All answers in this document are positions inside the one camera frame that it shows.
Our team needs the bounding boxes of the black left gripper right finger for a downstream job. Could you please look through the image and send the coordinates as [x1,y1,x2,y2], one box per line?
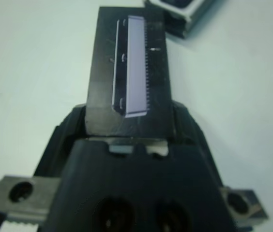
[172,101,224,189]

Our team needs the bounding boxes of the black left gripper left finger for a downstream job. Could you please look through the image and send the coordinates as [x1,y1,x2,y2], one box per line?
[33,103,89,179]

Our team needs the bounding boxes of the black printed box lid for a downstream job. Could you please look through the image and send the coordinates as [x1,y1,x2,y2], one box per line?
[85,6,176,141]

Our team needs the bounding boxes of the black box with white insert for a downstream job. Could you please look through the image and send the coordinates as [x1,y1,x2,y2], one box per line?
[143,0,216,39]

